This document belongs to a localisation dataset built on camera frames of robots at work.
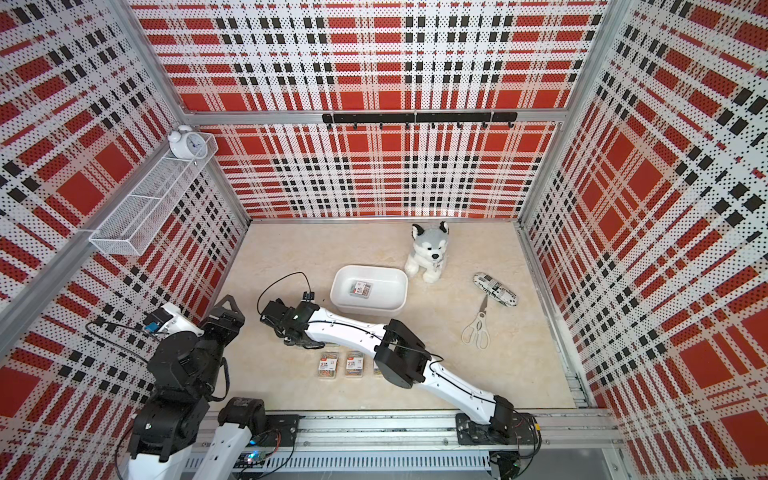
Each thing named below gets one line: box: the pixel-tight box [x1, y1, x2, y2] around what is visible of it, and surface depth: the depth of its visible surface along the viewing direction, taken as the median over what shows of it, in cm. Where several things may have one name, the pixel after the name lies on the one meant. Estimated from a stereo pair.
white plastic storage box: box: [329, 265, 409, 317], surface depth 100 cm
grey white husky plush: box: [404, 221, 450, 283], surface depth 92 cm
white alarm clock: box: [168, 125, 208, 165], surface depth 83 cm
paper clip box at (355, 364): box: [345, 350, 365, 378], surface depth 84 cm
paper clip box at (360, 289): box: [349, 281, 373, 299], surface depth 100 cm
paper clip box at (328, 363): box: [318, 351, 339, 379], surface depth 84 cm
